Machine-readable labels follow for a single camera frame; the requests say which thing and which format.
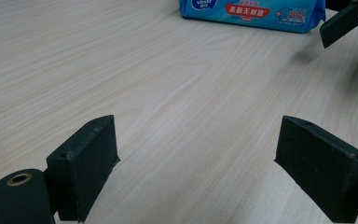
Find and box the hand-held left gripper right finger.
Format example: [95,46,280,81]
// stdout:
[274,115,358,223]

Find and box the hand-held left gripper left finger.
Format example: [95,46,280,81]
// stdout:
[46,115,120,223]

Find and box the blue wet wipes packet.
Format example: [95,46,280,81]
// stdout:
[179,0,326,35]

